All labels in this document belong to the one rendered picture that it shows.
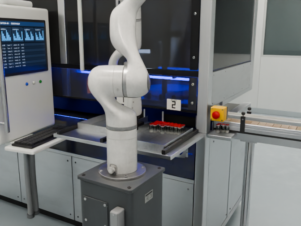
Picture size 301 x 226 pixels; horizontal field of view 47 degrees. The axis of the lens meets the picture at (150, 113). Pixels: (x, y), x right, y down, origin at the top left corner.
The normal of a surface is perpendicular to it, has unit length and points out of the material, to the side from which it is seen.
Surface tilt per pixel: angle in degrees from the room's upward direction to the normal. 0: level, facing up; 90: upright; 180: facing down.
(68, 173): 90
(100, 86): 92
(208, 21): 90
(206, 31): 90
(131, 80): 79
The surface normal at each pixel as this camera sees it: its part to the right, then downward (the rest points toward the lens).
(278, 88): -0.49, 0.19
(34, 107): 0.93, 0.09
